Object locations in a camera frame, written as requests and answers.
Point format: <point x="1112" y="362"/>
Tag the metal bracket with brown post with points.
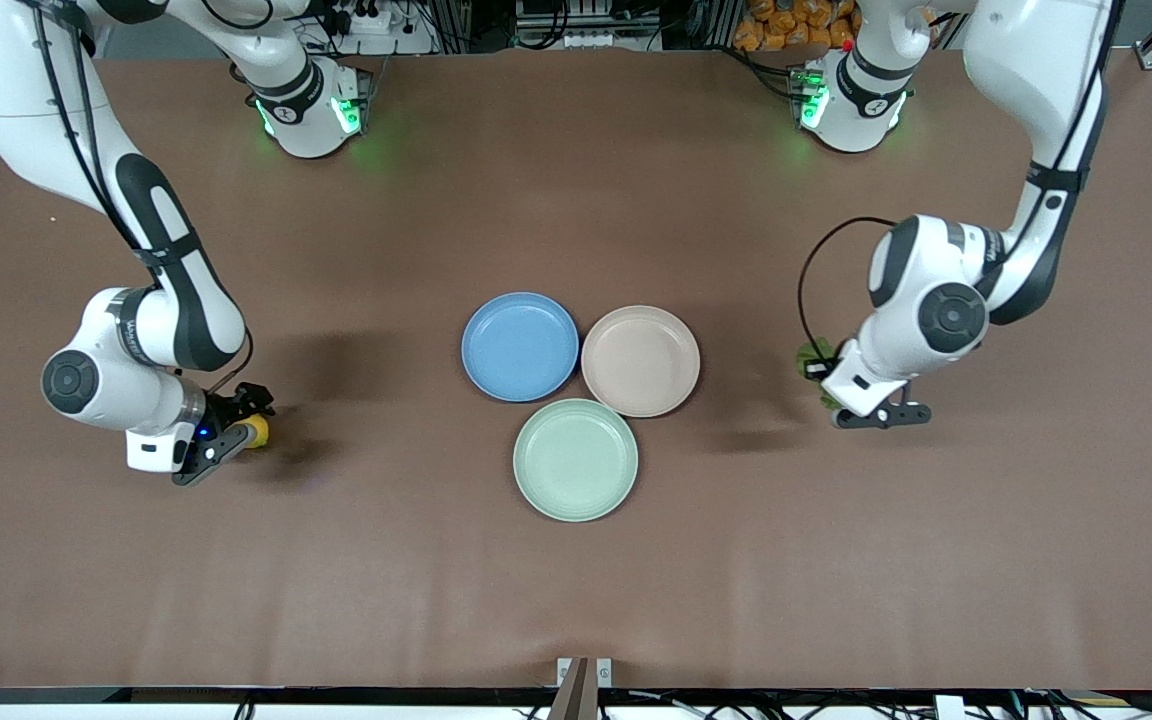
<point x="581" y="680"/>

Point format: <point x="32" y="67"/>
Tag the yellow lemon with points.
<point x="256" y="431"/>

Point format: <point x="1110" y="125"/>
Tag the orange snack packets pile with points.
<point x="796" y="25"/>

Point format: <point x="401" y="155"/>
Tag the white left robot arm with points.
<point x="936" y="300"/>

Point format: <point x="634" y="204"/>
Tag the mint green round plate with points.
<point x="576" y="460"/>

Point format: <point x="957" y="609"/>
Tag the green lettuce leaf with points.
<point x="814" y="355"/>

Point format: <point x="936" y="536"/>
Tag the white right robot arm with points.
<point x="186" y="300"/>

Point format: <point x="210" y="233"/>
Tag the blue round plate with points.
<point x="520" y="347"/>

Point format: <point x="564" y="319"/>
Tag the beige pink round plate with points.
<point x="641" y="360"/>

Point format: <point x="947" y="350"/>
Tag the white power strip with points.
<point x="376" y="25"/>

